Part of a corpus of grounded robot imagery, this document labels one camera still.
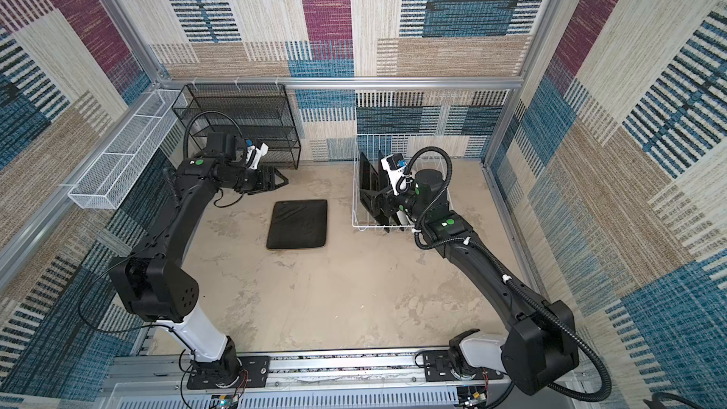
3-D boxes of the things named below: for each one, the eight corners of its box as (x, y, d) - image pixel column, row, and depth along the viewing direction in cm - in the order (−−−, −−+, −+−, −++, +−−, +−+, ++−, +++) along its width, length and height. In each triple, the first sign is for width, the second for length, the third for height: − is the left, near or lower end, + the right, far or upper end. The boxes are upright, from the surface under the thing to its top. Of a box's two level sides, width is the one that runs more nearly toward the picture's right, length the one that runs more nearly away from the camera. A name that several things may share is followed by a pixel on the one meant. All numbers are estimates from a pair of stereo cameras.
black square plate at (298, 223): (266, 248, 98) (265, 245, 96) (278, 203, 111) (276, 199, 109) (325, 248, 98) (324, 245, 96) (329, 202, 110) (329, 199, 109)
